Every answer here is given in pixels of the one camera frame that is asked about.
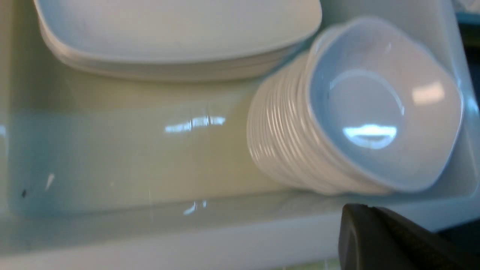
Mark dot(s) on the top white stacked bowl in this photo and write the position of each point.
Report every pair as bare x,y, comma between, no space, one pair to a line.
383,103

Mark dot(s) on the large white plastic tub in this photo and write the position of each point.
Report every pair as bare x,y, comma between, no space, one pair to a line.
99,173

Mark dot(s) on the white square rice plate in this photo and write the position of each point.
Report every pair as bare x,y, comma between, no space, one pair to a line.
175,31

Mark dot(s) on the stack of white plates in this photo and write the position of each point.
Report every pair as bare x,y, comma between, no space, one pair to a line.
222,70

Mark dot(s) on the stack of white bowls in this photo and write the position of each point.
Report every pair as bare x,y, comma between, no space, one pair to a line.
280,146

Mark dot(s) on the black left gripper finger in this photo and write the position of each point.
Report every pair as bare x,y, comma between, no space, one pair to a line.
377,238

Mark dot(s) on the teal plastic spoon bin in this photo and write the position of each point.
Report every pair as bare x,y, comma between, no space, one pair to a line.
467,11

